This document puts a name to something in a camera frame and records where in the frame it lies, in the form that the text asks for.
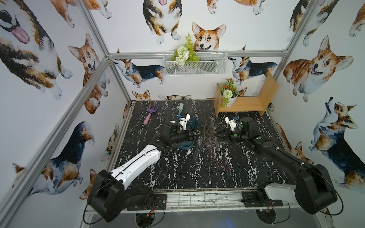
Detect clear straight ruler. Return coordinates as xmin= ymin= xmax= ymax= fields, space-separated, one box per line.
xmin=210 ymin=116 xmax=220 ymax=153

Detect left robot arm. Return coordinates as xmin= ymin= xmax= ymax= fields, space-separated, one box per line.
xmin=87 ymin=120 xmax=200 ymax=222

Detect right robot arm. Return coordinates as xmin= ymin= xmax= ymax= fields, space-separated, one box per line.
xmin=215 ymin=117 xmax=341 ymax=214

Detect teal plastic storage box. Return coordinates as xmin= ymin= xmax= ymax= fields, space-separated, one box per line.
xmin=175 ymin=114 xmax=199 ymax=151

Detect wooden corner shelf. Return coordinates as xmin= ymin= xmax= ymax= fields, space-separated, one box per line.
xmin=214 ymin=73 xmax=279 ymax=117

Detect purple pink toy fork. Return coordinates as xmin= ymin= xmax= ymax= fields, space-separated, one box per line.
xmin=143 ymin=104 xmax=159 ymax=125

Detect potted flower white pot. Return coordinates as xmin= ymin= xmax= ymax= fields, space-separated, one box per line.
xmin=219 ymin=78 xmax=238 ymax=108

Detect white green artificial flowers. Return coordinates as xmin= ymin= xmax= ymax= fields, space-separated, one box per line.
xmin=171 ymin=33 xmax=200 ymax=67

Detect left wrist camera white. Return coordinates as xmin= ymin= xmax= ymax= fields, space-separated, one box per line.
xmin=178 ymin=113 xmax=191 ymax=131

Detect light teal brush handle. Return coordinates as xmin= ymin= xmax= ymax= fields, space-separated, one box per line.
xmin=178 ymin=103 xmax=183 ymax=118

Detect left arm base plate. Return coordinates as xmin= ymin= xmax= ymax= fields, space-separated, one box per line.
xmin=127 ymin=193 xmax=167 ymax=211

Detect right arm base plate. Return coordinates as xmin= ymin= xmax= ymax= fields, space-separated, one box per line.
xmin=241 ymin=190 xmax=283 ymax=208

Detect white wire wall basket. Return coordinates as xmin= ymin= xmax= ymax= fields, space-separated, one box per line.
xmin=163 ymin=50 xmax=228 ymax=76

